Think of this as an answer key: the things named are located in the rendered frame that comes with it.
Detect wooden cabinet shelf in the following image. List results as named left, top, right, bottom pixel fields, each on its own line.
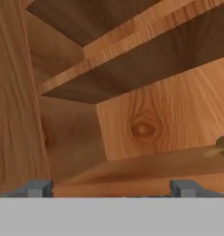
left=39, top=0, right=224, bottom=105
left=25, top=0, right=204, bottom=60

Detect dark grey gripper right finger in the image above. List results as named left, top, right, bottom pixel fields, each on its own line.
left=169, top=179, right=224, bottom=198

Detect wooden cabinet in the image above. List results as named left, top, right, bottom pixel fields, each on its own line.
left=0, top=0, right=224, bottom=198

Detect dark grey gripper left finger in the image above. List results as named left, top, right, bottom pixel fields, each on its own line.
left=0, top=179, right=54, bottom=198

